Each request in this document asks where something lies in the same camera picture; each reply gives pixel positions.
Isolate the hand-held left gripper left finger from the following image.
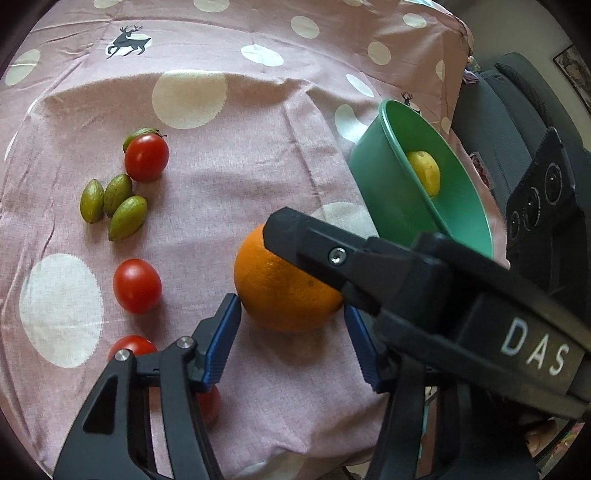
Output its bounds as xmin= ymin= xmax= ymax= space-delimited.
xmin=53 ymin=293 xmax=242 ymax=480

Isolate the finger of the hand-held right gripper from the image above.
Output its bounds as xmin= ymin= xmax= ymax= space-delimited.
xmin=263 ymin=208 xmax=490 ymax=342

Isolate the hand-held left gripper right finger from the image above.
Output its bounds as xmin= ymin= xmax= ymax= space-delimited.
xmin=344 ymin=305 xmax=469 ymax=480

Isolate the framed wall picture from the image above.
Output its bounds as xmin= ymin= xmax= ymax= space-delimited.
xmin=553 ymin=44 xmax=591 ymax=104

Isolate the red cherry tomato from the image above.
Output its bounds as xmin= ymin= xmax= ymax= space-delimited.
xmin=107 ymin=335 xmax=158 ymax=363
xmin=124 ymin=135 xmax=170 ymax=183
xmin=196 ymin=385 xmax=221 ymax=425
xmin=113 ymin=258 xmax=163 ymax=315

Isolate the red patterned fabric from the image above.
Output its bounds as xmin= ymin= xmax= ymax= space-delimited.
xmin=468 ymin=152 xmax=492 ymax=190

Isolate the green plastic bowl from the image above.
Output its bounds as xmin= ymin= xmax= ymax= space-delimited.
xmin=348 ymin=99 xmax=495 ymax=261

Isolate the pink polka-dot deer tablecloth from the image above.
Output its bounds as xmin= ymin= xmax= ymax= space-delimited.
xmin=0 ymin=0 xmax=511 ymax=467

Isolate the orange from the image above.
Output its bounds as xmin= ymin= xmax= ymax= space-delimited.
xmin=233 ymin=224 xmax=345 ymax=333

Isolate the green olive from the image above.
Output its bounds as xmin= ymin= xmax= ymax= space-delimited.
xmin=108 ymin=196 xmax=148 ymax=241
xmin=103 ymin=174 xmax=134 ymax=217
xmin=80 ymin=179 xmax=105 ymax=224

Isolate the grey sofa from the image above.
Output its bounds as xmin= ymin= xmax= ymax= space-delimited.
xmin=455 ymin=52 xmax=591 ymax=241

